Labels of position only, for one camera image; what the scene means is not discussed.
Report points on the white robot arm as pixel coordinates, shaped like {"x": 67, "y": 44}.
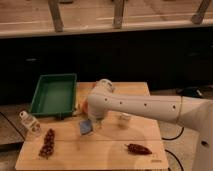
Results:
{"x": 193, "y": 113}

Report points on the dried red chili pepper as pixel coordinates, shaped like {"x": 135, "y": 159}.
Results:
{"x": 138, "y": 149}

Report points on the brown grape bunch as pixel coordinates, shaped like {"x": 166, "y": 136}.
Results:
{"x": 48, "y": 147}

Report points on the wooden table leg right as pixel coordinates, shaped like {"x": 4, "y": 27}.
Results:
{"x": 198, "y": 17}

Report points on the blue black device on floor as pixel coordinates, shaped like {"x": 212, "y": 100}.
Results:
{"x": 189, "y": 92}

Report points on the wooden table leg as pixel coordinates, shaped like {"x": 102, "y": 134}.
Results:
{"x": 198, "y": 17}
{"x": 118, "y": 13}
{"x": 55, "y": 14}

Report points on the blue sponge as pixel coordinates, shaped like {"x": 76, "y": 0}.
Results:
{"x": 85, "y": 127}

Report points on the wooden table leg middle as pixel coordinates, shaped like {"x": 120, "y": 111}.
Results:
{"x": 118, "y": 13}

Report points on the green plastic tray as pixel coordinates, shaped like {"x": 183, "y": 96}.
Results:
{"x": 54, "y": 96}

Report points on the orange bowl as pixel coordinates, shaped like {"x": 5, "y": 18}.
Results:
{"x": 85, "y": 107}

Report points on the wooden table leg left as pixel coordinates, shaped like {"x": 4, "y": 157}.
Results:
{"x": 55, "y": 14}

